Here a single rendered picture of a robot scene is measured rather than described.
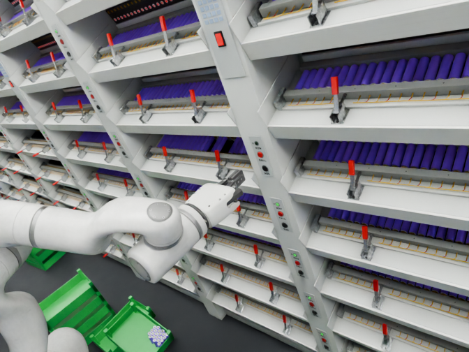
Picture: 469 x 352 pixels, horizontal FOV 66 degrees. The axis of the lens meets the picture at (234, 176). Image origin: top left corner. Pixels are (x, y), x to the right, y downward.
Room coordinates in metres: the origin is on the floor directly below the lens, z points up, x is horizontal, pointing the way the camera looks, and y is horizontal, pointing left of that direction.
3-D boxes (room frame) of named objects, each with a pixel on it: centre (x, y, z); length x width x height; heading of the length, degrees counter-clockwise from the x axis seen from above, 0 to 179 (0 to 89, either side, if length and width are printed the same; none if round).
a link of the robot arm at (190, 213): (0.67, 0.13, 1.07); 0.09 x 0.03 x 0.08; 40
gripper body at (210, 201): (0.71, 0.08, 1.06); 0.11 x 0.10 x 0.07; 130
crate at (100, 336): (1.52, 0.89, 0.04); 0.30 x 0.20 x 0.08; 130
